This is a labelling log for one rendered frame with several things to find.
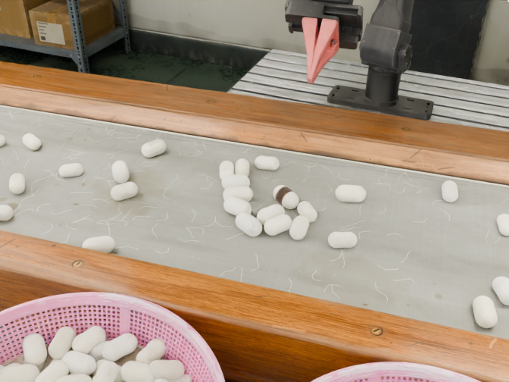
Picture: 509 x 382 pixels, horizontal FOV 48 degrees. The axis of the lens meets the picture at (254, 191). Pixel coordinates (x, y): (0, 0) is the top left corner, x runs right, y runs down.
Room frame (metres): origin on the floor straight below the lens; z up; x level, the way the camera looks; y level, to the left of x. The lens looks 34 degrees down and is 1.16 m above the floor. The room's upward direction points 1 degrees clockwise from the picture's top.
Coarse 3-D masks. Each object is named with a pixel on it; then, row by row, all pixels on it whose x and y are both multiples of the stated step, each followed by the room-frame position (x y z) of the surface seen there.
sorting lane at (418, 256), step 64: (0, 128) 0.76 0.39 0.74; (64, 128) 0.77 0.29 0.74; (128, 128) 0.77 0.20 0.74; (0, 192) 0.59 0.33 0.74; (64, 192) 0.60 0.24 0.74; (192, 192) 0.60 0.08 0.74; (256, 192) 0.61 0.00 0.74; (320, 192) 0.61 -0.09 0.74; (384, 192) 0.61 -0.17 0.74; (128, 256) 0.47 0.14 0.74; (192, 256) 0.48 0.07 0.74; (256, 256) 0.48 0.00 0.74; (320, 256) 0.48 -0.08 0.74; (384, 256) 0.48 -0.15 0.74; (448, 256) 0.49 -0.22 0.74; (448, 320) 0.39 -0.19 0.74
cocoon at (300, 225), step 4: (300, 216) 0.53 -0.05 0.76; (296, 220) 0.52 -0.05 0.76; (300, 220) 0.52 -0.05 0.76; (304, 220) 0.52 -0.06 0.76; (292, 224) 0.52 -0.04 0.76; (296, 224) 0.51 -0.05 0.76; (300, 224) 0.51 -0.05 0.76; (304, 224) 0.52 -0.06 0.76; (308, 224) 0.52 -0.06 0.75; (292, 228) 0.51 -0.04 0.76; (296, 228) 0.51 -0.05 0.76; (300, 228) 0.51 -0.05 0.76; (304, 228) 0.51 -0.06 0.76; (292, 232) 0.51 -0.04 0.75; (296, 232) 0.50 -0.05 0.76; (300, 232) 0.50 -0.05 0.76; (304, 232) 0.51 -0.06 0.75; (292, 236) 0.51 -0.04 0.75; (296, 236) 0.50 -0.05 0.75; (300, 236) 0.50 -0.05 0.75
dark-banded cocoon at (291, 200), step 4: (276, 188) 0.59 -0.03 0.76; (280, 188) 0.58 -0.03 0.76; (276, 192) 0.58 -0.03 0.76; (292, 192) 0.58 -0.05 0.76; (284, 196) 0.57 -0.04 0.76; (288, 196) 0.57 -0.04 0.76; (292, 196) 0.57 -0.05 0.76; (296, 196) 0.57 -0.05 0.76; (284, 200) 0.57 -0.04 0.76; (288, 200) 0.56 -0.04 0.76; (292, 200) 0.56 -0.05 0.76; (296, 200) 0.57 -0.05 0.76; (284, 204) 0.56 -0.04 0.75; (288, 204) 0.56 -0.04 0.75; (292, 204) 0.56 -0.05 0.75; (296, 204) 0.56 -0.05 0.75; (288, 208) 0.56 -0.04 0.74; (292, 208) 0.57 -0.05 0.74
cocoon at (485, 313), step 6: (474, 300) 0.40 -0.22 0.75; (480, 300) 0.40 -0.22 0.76; (486, 300) 0.40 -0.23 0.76; (474, 306) 0.40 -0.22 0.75; (480, 306) 0.39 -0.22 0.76; (486, 306) 0.39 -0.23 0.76; (492, 306) 0.39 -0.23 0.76; (474, 312) 0.39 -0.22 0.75; (480, 312) 0.38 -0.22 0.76; (486, 312) 0.38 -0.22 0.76; (492, 312) 0.38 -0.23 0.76; (480, 318) 0.38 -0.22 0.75; (486, 318) 0.38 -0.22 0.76; (492, 318) 0.38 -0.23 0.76; (480, 324) 0.38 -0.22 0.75; (486, 324) 0.37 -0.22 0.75; (492, 324) 0.37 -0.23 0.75
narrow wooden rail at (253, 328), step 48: (0, 240) 0.47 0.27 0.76; (48, 240) 0.47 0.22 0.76; (0, 288) 0.43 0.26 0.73; (48, 288) 0.41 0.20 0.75; (96, 288) 0.40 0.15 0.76; (144, 288) 0.40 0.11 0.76; (192, 288) 0.40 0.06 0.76; (240, 288) 0.40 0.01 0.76; (144, 336) 0.39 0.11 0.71; (240, 336) 0.36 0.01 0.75; (288, 336) 0.35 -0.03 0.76; (336, 336) 0.34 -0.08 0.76; (384, 336) 0.35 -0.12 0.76; (432, 336) 0.35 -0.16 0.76; (480, 336) 0.35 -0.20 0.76
